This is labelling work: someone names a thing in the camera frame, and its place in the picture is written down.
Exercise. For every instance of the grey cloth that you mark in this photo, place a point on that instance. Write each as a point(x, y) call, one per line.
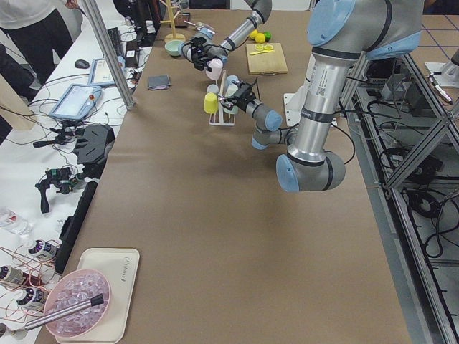
point(159, 82)

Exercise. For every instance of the yellow cup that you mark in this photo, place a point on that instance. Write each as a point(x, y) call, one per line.
point(210, 105)

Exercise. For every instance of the cream plastic tray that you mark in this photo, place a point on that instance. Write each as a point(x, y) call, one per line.
point(119, 266)

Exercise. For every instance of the wooden mug tree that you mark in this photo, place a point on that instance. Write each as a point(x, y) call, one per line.
point(172, 12)

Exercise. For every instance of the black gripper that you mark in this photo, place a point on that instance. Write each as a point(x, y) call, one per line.
point(203, 58)
point(239, 102)

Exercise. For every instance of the white cup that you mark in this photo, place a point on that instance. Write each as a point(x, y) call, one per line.
point(231, 90)

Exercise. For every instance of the yellow plastic knife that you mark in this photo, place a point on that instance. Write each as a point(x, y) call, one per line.
point(261, 52)

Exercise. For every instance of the blue teach pendant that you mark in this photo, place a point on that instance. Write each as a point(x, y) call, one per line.
point(100, 74)
point(76, 102)

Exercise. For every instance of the purple label bottle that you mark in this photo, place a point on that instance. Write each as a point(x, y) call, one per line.
point(41, 249)

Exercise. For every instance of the pink cup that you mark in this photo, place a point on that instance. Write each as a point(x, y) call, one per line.
point(214, 69)

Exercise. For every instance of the pink bowl of ice cubes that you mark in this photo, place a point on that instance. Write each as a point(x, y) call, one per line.
point(78, 286)

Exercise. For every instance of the white wire cup holder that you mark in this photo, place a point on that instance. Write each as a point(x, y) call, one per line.
point(222, 117)

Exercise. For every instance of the green lime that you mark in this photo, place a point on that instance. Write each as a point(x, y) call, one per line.
point(267, 36)

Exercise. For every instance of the standing person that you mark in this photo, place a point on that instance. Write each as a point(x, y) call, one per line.
point(38, 31)

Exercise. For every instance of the wooden cutting board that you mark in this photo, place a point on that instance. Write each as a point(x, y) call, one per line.
point(266, 64)

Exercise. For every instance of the yellow lemon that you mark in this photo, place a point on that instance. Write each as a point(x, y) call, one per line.
point(260, 38)
point(253, 34)

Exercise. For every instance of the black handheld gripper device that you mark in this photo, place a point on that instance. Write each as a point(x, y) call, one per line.
point(61, 178)

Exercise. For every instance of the metal jigger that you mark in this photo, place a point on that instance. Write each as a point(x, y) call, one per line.
point(200, 26)

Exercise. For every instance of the plastic water bottle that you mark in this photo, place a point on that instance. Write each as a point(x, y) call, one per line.
point(14, 223)

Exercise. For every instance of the black stand plate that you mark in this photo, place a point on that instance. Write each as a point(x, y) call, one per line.
point(92, 149)

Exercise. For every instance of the grey cup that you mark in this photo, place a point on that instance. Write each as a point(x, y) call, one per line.
point(213, 88)

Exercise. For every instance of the light blue cup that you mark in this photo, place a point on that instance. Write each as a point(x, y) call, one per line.
point(232, 80)

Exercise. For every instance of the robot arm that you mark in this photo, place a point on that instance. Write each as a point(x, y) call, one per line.
point(339, 32)
point(259, 15)

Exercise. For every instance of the metal muddler stick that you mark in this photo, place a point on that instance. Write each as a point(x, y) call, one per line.
point(53, 316)

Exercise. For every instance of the aluminium frame post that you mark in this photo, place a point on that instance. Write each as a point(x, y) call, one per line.
point(96, 21)

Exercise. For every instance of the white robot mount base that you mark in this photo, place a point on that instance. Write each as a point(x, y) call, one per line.
point(297, 104)

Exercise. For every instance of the black computer mouse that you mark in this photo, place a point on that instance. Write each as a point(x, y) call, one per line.
point(81, 64)

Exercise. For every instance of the light green bowl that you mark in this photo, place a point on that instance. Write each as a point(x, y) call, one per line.
point(173, 47)

